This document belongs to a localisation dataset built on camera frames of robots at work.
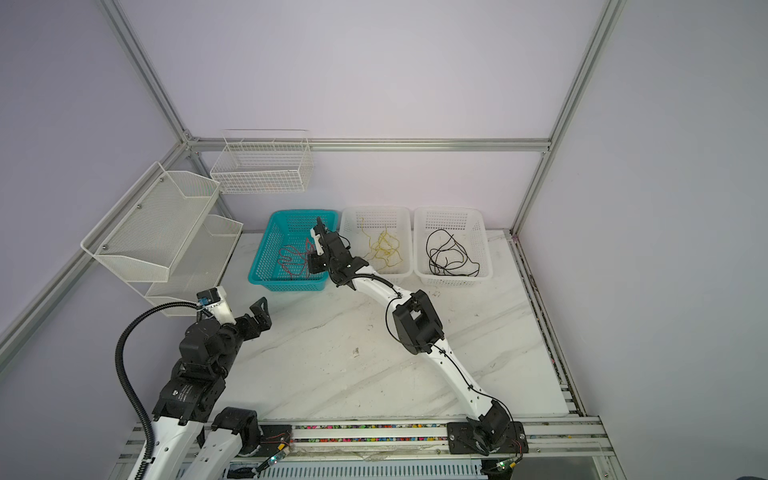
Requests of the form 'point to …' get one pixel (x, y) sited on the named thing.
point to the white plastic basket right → (468, 225)
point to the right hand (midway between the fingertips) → (304, 256)
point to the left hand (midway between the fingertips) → (247, 307)
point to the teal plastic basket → (290, 228)
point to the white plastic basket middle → (399, 224)
